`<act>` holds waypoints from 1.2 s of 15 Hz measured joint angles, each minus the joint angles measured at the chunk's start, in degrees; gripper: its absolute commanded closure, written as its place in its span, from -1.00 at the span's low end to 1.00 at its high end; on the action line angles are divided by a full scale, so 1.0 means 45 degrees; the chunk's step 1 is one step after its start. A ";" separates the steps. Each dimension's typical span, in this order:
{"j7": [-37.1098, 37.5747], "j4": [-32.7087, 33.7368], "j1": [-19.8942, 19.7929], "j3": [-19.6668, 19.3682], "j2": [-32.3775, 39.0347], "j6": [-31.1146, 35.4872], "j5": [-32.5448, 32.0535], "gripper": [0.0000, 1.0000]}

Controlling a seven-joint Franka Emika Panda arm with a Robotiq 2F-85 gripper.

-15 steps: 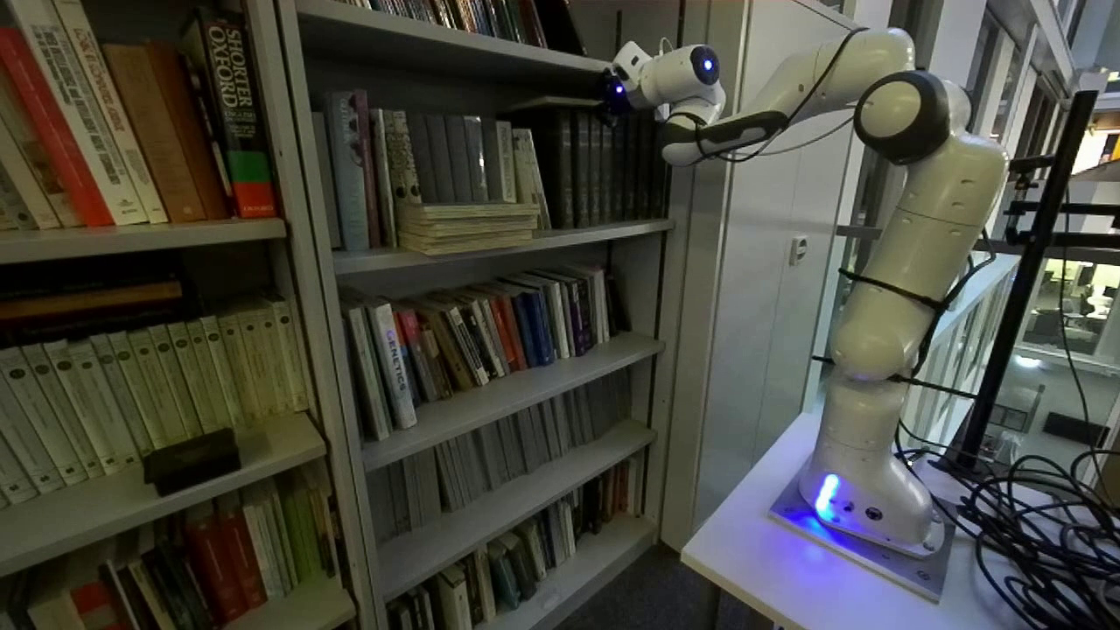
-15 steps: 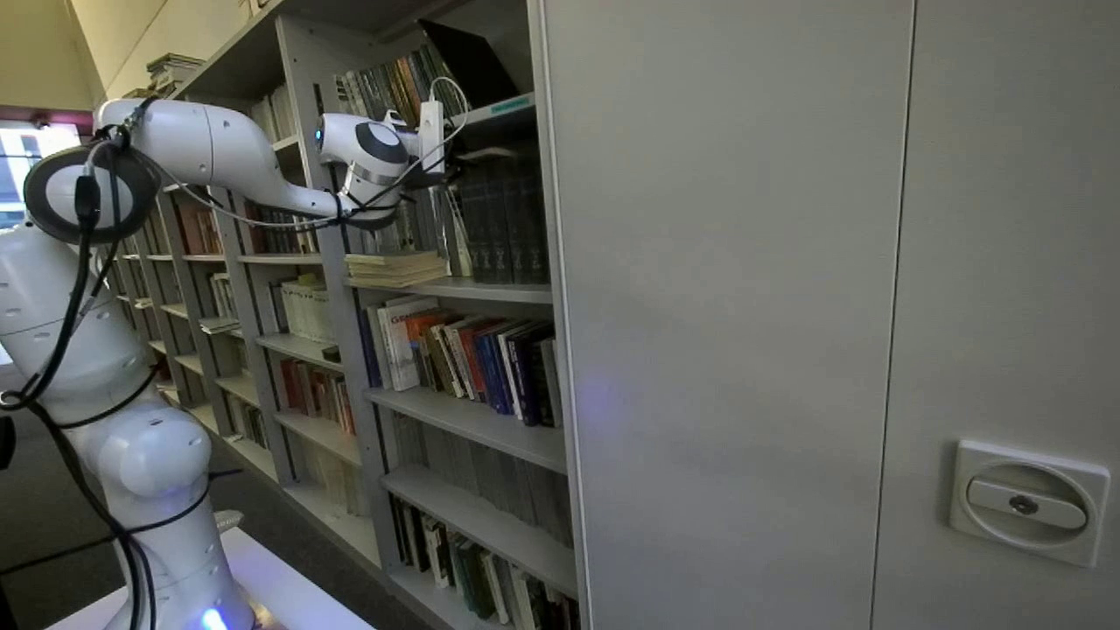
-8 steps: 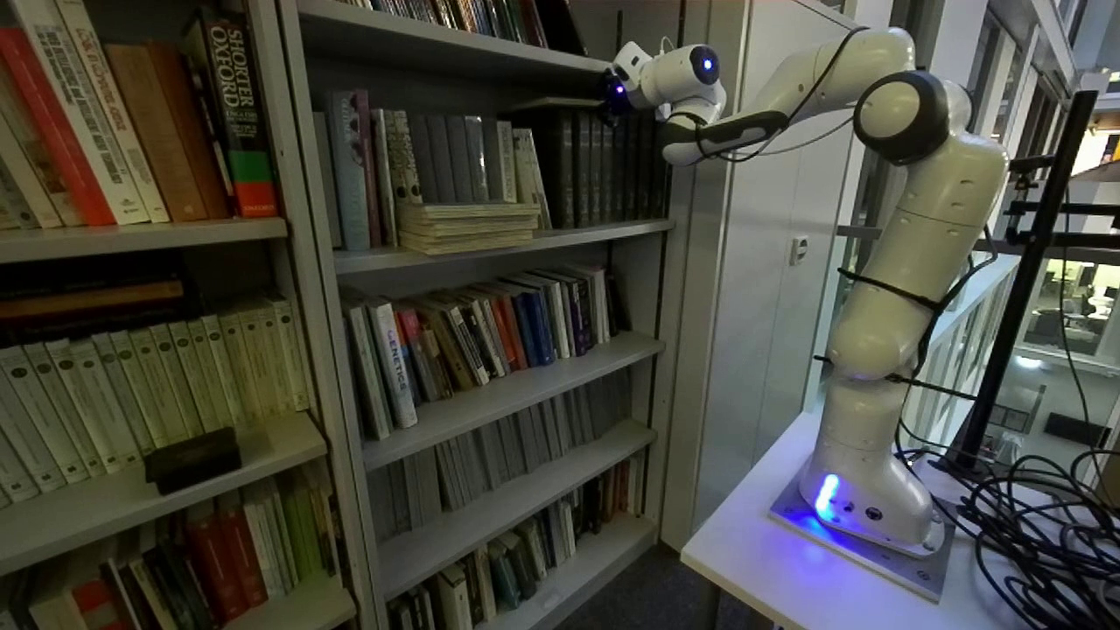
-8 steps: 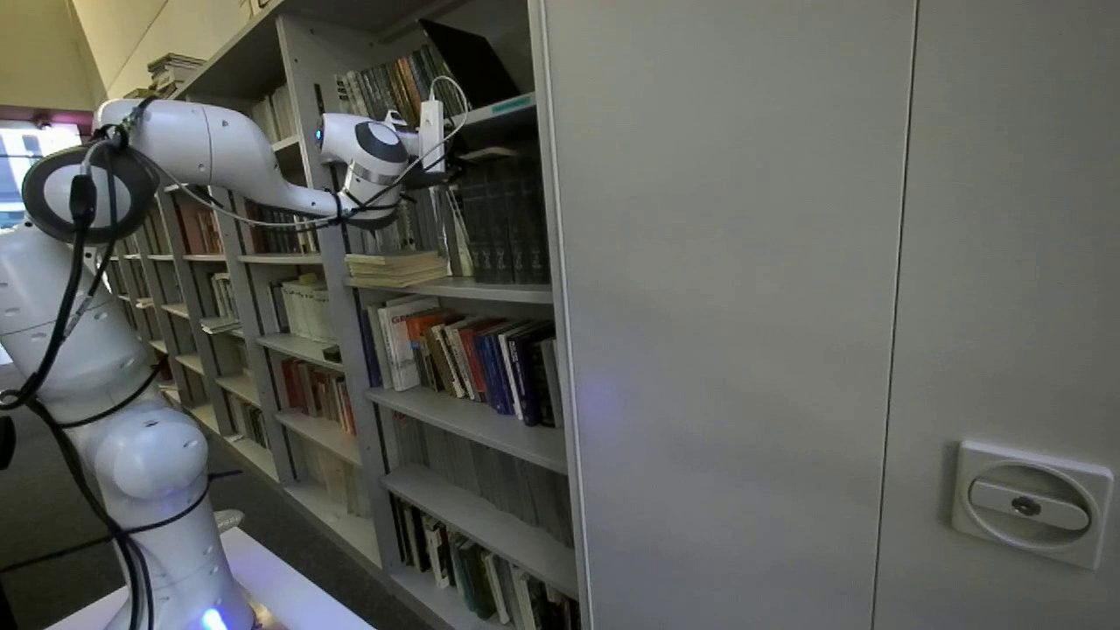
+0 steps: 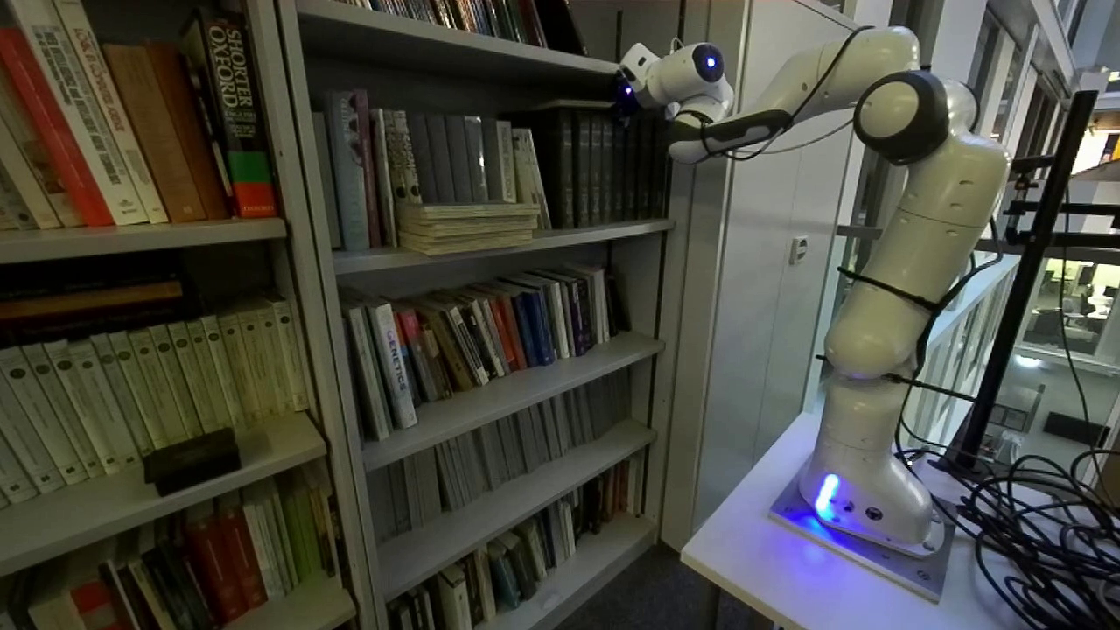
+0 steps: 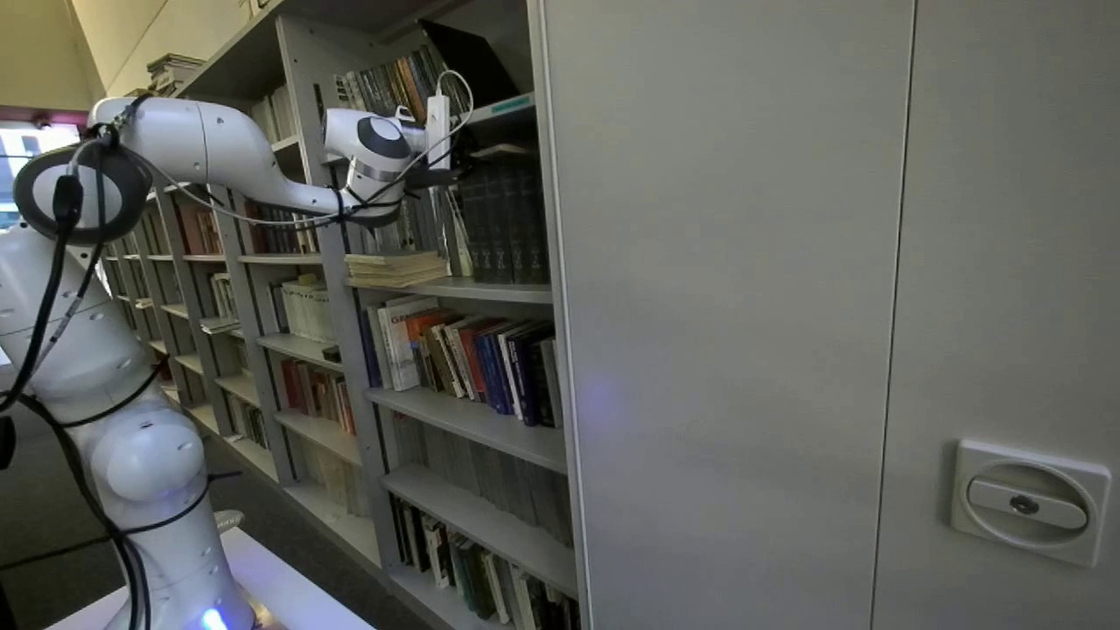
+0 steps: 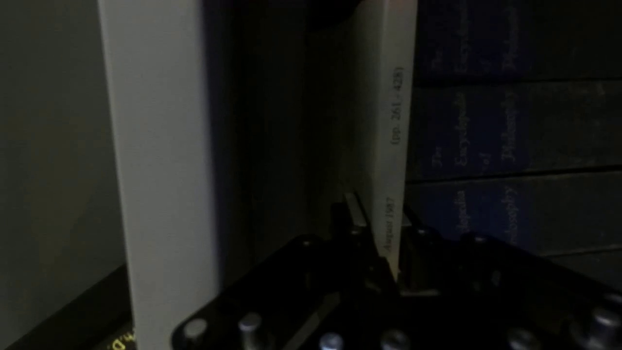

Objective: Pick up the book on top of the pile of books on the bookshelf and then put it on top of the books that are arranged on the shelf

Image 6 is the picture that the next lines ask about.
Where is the green shelf label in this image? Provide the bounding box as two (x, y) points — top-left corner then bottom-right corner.
(468, 93), (538, 124)

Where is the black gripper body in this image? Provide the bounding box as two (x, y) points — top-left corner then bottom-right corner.
(447, 124), (476, 179)

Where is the blue hardcover book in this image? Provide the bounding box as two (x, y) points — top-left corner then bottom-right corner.
(480, 327), (519, 425)

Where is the grey metal bookshelf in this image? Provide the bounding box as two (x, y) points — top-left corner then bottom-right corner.
(101, 205), (240, 438)
(170, 85), (395, 574)
(277, 0), (919, 630)

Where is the grey round lock handle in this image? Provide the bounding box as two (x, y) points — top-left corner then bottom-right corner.
(947, 438), (1112, 569)

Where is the white hardcover book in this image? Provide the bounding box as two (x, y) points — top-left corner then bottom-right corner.
(379, 302), (428, 400)

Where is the black volume numbered 5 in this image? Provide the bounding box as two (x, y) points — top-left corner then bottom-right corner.
(507, 159), (528, 288)

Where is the grey storage box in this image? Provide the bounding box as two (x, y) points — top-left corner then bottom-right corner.
(144, 48), (211, 98)

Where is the black volume numbered 4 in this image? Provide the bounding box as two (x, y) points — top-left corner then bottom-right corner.
(492, 159), (514, 288)

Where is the black volume numbered 2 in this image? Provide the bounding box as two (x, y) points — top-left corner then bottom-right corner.
(468, 160), (490, 288)

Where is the dark green book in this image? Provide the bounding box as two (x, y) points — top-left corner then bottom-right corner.
(450, 541), (505, 624)

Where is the red hardcover book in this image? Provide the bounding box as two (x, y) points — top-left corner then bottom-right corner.
(457, 321), (490, 410)

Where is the black leaning binder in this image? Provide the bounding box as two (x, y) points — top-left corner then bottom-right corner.
(417, 15), (528, 109)

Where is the grey cabinet door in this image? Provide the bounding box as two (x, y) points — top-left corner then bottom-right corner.
(872, 0), (1120, 630)

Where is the thick black book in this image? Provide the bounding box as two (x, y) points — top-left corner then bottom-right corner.
(514, 331), (561, 429)

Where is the black volume numbered 3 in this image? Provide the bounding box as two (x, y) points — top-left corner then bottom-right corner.
(483, 159), (500, 288)

